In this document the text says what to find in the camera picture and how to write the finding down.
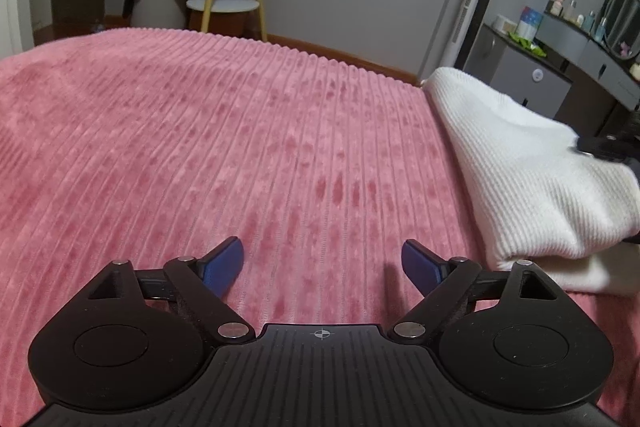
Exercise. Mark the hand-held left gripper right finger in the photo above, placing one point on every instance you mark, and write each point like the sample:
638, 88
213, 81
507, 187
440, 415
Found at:
420, 264

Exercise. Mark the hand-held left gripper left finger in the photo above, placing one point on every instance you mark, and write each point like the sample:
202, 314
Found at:
225, 264

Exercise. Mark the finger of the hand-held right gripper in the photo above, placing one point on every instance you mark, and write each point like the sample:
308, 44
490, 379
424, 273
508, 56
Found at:
607, 149
632, 239

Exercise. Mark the white ribbed knit sweater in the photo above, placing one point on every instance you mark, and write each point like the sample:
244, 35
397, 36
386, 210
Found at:
510, 167

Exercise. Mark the grey vanity desk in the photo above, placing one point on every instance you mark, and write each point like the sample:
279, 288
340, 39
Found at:
600, 72

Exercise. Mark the white round container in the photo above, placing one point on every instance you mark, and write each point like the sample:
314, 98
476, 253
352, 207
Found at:
635, 71

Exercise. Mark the pink plush toy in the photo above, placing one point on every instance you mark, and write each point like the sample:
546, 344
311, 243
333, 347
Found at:
625, 49

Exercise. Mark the teal cosmetic bottle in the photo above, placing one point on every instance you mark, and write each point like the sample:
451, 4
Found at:
601, 29

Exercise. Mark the grey bedside cabinet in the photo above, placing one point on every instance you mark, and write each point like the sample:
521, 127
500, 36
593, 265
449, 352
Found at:
515, 72

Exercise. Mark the green leafy item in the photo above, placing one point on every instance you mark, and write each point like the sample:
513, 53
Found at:
527, 44

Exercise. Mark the pink ribbed plush blanket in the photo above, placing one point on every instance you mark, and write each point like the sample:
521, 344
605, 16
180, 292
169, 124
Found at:
200, 132

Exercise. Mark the round black-framed mirror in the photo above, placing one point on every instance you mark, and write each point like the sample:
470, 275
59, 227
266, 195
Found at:
620, 14

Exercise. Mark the clear cosmetic bottle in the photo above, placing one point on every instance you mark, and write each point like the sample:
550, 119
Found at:
571, 11

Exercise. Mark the blue and white box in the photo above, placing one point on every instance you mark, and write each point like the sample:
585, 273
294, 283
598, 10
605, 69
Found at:
529, 23

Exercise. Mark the white tissue box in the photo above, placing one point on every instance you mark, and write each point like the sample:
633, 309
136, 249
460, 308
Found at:
504, 26

